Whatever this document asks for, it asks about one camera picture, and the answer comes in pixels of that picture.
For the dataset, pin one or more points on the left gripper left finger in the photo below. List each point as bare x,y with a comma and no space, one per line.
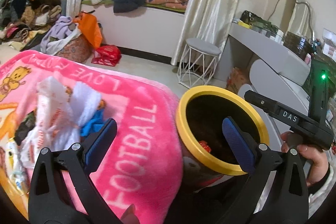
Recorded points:
49,199

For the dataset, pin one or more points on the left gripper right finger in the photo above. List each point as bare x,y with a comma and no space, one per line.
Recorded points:
276,190

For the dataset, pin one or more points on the white printed plastic bag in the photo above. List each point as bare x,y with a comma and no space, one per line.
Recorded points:
56,126

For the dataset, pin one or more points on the blue wrapper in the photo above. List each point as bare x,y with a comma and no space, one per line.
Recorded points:
94,124

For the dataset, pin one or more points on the red plastic bag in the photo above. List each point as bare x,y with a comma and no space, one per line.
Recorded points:
205,146

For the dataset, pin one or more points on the small snack wrapper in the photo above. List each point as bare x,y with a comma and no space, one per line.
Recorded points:
14,168

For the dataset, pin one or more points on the yellow rimmed trash bin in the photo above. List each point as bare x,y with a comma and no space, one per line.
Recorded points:
199,116

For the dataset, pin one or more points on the right hand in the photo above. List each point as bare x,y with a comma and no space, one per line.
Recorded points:
320,165

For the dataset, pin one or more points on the white fleece sleeve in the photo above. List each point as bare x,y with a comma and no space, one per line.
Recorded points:
316,200

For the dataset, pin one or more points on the white vanity desk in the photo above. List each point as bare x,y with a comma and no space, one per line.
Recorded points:
272,69

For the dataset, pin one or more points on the pink football blanket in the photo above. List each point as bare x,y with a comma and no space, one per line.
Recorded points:
143,166

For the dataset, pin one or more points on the vanity mirror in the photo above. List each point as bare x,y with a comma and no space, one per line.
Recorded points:
293,16

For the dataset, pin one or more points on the dark cosmetic bag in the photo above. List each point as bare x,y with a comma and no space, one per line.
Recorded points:
254,20

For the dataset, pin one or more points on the floral laundry basket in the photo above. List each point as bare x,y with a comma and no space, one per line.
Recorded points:
78,50

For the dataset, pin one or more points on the red shopping bag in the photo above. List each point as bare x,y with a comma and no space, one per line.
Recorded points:
108,55

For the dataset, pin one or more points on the lavender garment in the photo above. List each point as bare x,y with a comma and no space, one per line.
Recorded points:
58,36

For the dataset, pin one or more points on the orange bag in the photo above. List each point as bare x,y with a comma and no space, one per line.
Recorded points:
88,25

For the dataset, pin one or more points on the clothes pile on bed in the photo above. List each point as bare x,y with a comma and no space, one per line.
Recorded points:
23,20

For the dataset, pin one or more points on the white wire stool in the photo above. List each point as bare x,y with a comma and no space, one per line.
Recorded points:
198,63

